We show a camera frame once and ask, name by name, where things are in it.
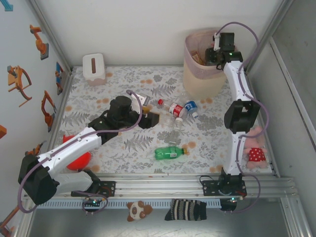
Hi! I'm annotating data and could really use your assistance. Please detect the large clear unlabelled bottle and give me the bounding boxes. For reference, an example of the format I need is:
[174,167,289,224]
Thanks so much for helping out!
[159,113,177,128]

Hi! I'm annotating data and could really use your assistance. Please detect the clear bottle red label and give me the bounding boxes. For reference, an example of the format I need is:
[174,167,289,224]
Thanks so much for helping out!
[158,98,188,119]

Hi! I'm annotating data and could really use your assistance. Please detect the red and gold label bottle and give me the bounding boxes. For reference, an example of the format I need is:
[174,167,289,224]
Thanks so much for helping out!
[191,50,205,65]

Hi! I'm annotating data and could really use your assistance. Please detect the slim clear bottle white cap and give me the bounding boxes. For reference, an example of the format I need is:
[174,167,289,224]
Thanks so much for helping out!
[169,117,185,146]

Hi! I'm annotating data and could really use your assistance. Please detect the blue label bottle white cap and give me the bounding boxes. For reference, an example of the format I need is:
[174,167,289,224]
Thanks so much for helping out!
[184,100,199,119]

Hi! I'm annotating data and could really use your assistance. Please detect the green bottle orange cap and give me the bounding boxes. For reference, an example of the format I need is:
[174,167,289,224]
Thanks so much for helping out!
[154,146,190,161]

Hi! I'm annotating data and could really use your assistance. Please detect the beige slotted plastic bin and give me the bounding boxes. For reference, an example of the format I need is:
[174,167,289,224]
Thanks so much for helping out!
[183,28,229,98]

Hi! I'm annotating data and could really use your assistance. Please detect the white tissue box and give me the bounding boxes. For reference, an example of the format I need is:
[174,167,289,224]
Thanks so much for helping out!
[82,52,108,86]

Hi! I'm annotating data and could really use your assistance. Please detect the floral patterned tablecloth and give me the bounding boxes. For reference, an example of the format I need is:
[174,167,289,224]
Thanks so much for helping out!
[48,65,275,175]

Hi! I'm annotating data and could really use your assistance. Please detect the red plush toy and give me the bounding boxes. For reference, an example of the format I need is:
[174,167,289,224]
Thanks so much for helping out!
[62,134,91,171]

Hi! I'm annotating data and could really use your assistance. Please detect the aluminium extrusion base rails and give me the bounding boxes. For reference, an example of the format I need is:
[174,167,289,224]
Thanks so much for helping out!
[23,172,299,199]

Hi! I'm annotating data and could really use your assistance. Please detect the small controller board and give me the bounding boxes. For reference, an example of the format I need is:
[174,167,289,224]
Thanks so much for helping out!
[82,197,107,208]
[219,197,244,212]

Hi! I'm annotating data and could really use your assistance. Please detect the brown white panda plush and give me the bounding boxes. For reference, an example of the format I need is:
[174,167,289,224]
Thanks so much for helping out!
[126,200,154,222]

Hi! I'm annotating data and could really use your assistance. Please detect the black white striped sock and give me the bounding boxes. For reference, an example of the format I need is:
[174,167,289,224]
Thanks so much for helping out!
[164,198,208,222]

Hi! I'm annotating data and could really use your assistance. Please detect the pink pig plush toy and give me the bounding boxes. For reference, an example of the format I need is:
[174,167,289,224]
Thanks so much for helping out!
[243,125,269,170]

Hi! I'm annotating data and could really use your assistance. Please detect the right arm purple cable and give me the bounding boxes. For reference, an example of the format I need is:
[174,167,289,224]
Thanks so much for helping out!
[213,21,271,214]

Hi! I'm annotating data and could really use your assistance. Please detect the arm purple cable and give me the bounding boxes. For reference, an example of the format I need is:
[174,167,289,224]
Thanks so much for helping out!
[213,21,271,214]
[18,90,144,216]

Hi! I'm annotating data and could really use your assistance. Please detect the aluminium corner post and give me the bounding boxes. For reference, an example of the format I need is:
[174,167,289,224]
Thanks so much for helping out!
[246,0,296,70]
[26,0,75,74]

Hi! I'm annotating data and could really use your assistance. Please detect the blue orange wall sticker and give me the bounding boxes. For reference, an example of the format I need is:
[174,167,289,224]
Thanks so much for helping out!
[55,61,65,96]

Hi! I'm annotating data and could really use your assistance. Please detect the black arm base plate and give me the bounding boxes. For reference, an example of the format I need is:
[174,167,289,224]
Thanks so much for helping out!
[71,181,116,198]
[202,180,247,198]

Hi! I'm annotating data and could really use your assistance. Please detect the white slotted cable duct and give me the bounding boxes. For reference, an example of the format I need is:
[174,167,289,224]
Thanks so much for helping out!
[44,199,222,208]

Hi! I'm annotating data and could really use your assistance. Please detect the orange claw wall sticker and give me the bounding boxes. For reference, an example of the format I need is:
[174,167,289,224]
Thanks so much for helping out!
[6,65,33,108]

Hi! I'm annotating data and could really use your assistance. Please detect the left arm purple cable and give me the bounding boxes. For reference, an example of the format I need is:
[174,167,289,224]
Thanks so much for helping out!
[18,90,144,216]

